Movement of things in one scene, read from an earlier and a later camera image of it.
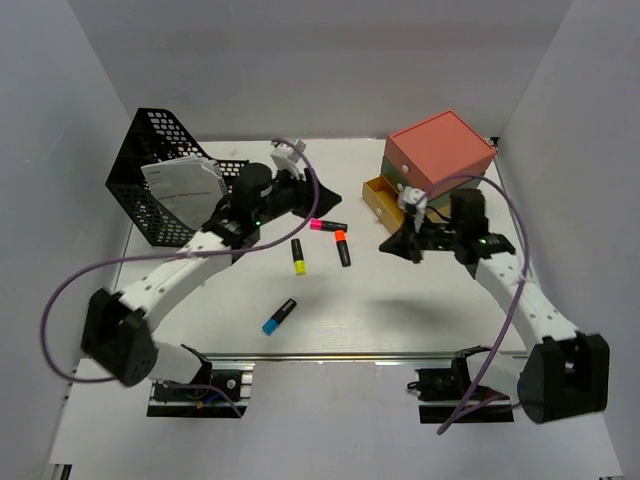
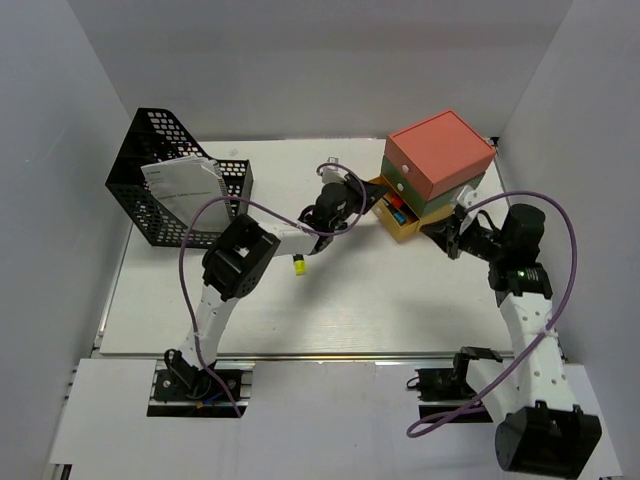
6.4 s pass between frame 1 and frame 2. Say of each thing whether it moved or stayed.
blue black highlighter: moved
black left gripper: moved
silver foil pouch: stayed
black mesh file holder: stayed
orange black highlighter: moved
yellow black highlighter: stayed
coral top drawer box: stayed
